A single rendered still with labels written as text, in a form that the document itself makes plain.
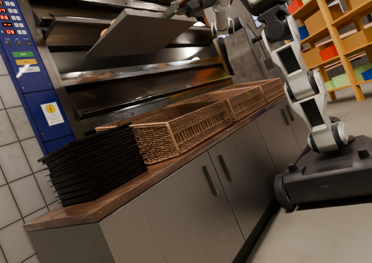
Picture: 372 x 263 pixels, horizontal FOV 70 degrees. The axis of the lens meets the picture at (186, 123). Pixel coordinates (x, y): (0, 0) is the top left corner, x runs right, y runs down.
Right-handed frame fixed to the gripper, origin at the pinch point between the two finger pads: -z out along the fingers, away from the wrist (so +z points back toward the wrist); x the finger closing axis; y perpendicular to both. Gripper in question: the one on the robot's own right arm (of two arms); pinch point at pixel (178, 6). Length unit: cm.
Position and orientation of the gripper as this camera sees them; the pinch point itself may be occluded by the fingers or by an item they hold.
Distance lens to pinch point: 137.3
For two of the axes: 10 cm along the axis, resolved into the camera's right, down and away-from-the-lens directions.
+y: -2.8, 1.3, 9.5
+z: 8.6, -4.0, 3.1
